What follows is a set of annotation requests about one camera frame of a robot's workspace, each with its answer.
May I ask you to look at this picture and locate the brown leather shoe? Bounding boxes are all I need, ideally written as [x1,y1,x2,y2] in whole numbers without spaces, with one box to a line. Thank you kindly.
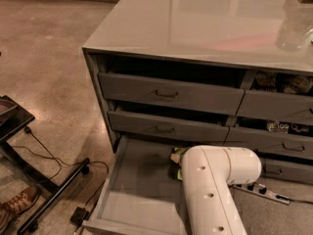
[0,186,40,234]

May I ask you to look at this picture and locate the black power adapter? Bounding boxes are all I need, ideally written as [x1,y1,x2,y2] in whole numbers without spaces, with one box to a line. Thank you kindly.
[70,207,89,226]

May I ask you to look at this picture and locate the top right grey drawer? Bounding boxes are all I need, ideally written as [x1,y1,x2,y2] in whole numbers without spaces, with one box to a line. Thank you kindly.
[238,90,313,125]

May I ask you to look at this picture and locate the black floor cable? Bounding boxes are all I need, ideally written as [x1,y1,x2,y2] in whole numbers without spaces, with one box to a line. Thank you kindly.
[11,126,110,211]

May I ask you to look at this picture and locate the bottom right grey drawer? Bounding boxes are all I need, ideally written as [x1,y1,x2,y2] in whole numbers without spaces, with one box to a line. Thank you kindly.
[260,158,313,184]

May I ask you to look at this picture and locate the top left grey drawer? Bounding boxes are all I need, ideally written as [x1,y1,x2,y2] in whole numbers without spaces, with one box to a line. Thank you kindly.
[98,72,244,115]

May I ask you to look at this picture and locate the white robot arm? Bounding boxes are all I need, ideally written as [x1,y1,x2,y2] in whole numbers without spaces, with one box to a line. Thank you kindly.
[170,145,261,235]

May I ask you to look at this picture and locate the snack bags in middle drawer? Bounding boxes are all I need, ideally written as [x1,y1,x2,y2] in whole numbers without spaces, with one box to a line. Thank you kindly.
[266,120,310,135]

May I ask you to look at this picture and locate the grey drawer cabinet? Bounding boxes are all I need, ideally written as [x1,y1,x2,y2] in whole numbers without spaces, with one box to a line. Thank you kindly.
[80,0,313,185]

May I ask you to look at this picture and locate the middle right grey drawer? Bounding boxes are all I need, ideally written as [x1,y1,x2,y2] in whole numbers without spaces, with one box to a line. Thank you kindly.
[224,127,313,160]

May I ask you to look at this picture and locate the black cart frame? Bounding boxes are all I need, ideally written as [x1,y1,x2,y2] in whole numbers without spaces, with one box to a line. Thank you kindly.
[0,96,90,235]

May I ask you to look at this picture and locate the white power strip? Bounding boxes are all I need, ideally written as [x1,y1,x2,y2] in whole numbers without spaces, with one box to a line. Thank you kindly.
[234,182,291,205]

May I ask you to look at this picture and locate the middle left grey drawer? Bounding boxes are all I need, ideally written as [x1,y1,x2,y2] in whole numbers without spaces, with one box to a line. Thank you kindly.
[108,111,229,145]

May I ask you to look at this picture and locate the green rice chip bag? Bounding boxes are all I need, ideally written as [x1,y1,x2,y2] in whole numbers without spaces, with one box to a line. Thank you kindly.
[171,147,189,181]

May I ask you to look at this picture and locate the clear plastic bag on counter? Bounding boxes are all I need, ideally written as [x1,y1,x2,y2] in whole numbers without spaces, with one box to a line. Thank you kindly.
[275,19,313,52]

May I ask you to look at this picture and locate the open bottom left drawer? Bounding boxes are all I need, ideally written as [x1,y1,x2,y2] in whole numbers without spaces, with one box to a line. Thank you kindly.
[83,135,192,235]

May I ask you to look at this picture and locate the grey drawer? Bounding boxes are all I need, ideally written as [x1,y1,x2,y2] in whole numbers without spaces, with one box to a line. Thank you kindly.
[108,111,229,145]
[98,72,244,115]
[238,90,313,125]
[260,158,313,184]
[224,127,313,160]

